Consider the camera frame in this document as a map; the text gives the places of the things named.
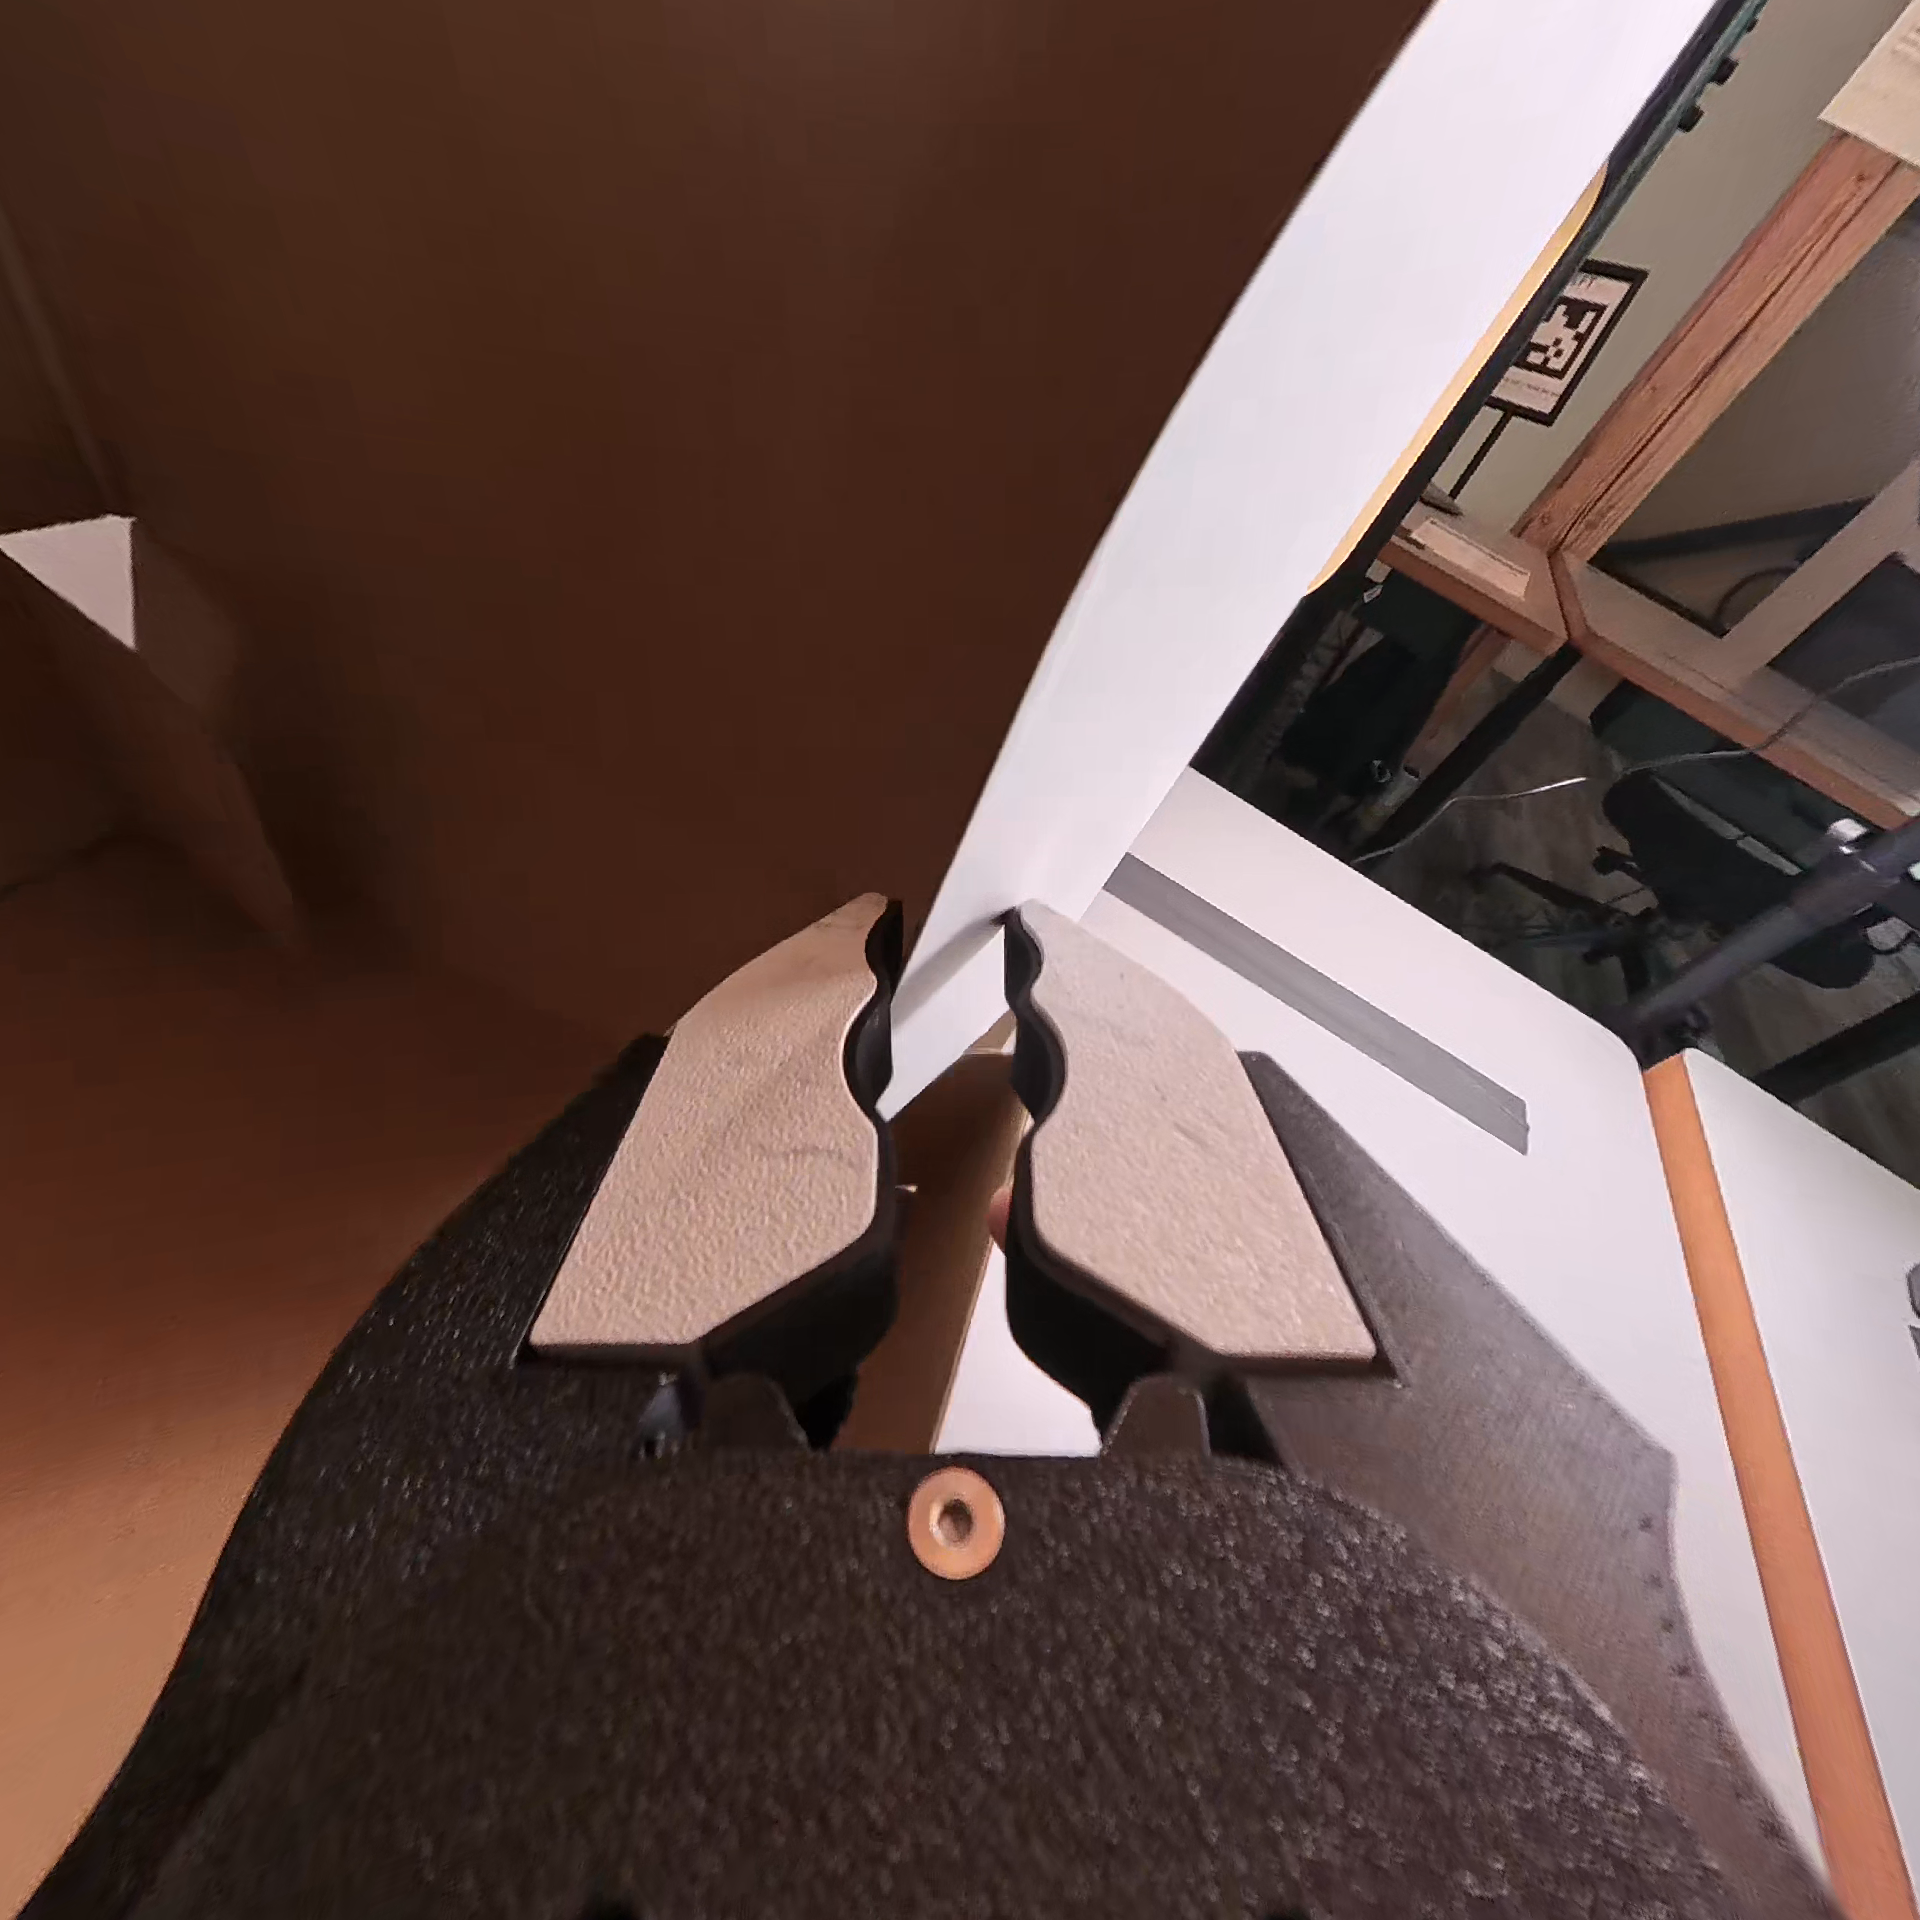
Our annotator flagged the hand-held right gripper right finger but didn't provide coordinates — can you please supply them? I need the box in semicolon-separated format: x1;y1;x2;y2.
997;905;1379;1432

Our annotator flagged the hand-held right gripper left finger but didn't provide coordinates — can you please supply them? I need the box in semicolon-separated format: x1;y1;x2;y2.
525;892;906;1419

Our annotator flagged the white cardboard box with lid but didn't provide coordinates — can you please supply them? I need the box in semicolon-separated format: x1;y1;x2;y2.
0;0;1740;1920

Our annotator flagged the grey tape strip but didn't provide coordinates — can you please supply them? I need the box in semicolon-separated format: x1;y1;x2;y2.
1111;854;1534;1152

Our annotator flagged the black metal stand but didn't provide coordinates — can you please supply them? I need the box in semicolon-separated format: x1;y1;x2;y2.
1193;0;1772;869

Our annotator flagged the black office chair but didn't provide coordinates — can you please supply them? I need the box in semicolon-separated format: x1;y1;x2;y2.
1597;749;1920;991

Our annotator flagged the black tripod pole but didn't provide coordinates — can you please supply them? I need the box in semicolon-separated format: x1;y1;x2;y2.
1620;814;1920;1055

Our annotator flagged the yellow rounded board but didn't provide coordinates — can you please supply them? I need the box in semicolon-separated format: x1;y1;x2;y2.
1307;166;1613;598

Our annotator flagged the black and white marker sign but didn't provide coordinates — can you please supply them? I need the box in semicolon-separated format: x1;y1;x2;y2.
1436;258;1652;506

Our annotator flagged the wooden frame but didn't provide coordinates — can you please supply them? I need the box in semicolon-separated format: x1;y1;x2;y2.
1379;124;1920;827

